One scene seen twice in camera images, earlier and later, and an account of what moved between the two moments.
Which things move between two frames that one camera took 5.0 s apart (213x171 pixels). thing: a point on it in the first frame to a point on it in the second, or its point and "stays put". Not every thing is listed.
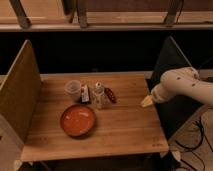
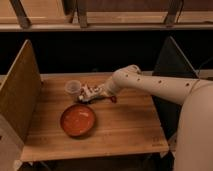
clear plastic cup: [72, 90] stays put
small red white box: [85, 94] stays put
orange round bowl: [78, 120] stays put
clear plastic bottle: [99, 97] to [90, 97]
